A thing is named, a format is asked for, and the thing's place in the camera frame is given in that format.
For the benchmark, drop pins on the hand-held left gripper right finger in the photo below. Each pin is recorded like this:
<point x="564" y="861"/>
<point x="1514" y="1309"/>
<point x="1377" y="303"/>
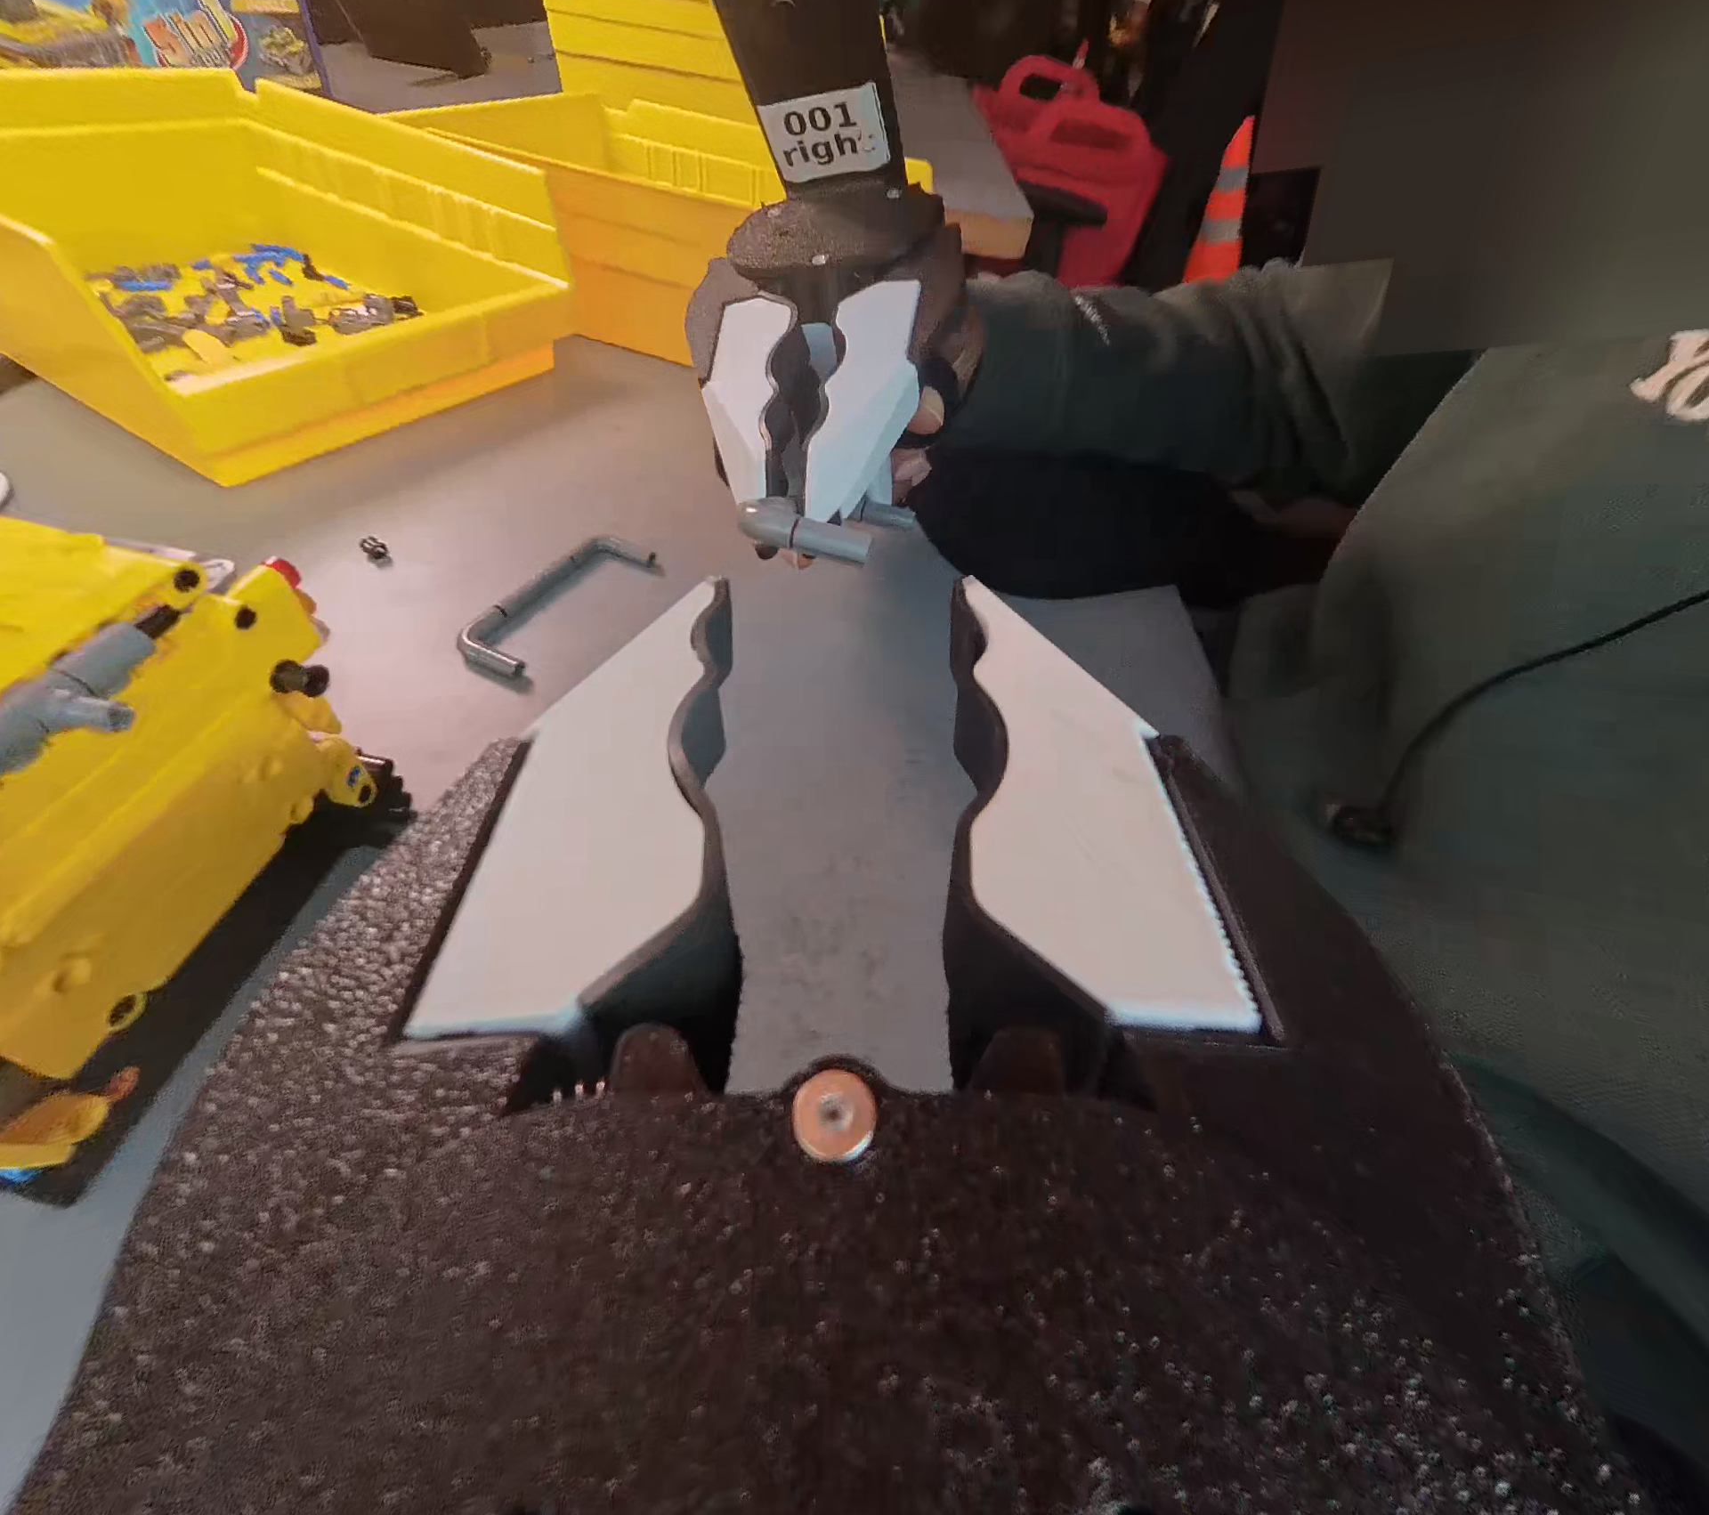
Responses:
<point x="1096" y="875"/>

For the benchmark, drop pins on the grey bent lego tube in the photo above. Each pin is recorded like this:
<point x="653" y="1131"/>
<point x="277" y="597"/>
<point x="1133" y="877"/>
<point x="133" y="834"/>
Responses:
<point x="535" y="594"/>
<point x="802" y="535"/>

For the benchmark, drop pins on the red jacket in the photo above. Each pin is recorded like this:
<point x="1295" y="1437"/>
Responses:
<point x="1082" y="154"/>

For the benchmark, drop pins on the yellow storage bin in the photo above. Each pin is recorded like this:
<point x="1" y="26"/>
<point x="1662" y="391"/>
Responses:
<point x="402" y="394"/>

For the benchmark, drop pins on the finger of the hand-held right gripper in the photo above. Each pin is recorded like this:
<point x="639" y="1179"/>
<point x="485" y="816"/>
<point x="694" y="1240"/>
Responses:
<point x="742" y="394"/>
<point x="875" y="380"/>

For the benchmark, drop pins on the orange traffic cone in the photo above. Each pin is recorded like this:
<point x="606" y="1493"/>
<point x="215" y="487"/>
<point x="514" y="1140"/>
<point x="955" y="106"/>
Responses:
<point x="1222" y="220"/>

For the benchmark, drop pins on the black office chair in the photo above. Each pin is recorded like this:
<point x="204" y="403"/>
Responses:
<point x="1069" y="207"/>

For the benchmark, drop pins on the yellow lego robot model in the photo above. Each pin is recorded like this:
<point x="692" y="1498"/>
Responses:
<point x="161" y="821"/>

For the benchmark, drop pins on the person's right hand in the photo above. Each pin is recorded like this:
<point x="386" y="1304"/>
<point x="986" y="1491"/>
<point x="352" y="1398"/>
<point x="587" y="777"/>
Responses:
<point x="922" y="448"/>

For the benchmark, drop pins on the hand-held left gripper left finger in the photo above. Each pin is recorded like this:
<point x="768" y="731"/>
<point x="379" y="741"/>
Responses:
<point x="574" y="875"/>

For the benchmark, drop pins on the heap of grey blue parts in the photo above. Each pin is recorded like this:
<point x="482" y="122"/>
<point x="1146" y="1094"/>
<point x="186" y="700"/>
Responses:
<point x="242" y="307"/>

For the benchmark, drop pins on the person's right forearm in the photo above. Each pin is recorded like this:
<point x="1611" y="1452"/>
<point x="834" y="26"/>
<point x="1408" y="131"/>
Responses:
<point x="1135" y="380"/>

